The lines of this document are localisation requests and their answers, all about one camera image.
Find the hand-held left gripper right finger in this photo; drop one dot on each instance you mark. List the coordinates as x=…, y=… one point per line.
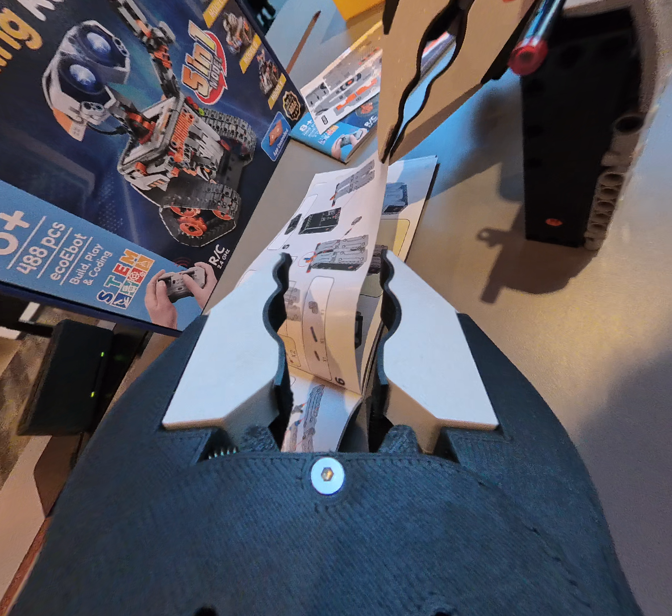
x=435, y=364

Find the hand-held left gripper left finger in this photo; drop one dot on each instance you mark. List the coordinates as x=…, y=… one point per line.
x=225, y=364

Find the black grey brick assembly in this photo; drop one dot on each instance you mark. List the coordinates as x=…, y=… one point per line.
x=567, y=128

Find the white instruction booklet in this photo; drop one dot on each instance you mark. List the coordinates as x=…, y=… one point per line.
x=336, y=238

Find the grey desk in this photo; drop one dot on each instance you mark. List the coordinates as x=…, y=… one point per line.
x=525, y=338

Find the brown wooden strip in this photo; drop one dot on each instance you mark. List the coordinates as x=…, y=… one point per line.
x=304, y=44

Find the blue cover manual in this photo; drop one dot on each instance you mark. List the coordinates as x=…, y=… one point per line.
x=336, y=138

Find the black device box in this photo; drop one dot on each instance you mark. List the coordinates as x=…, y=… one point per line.
x=63, y=374

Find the blue toy robot kit box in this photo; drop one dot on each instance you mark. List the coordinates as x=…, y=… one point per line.
x=131, y=102

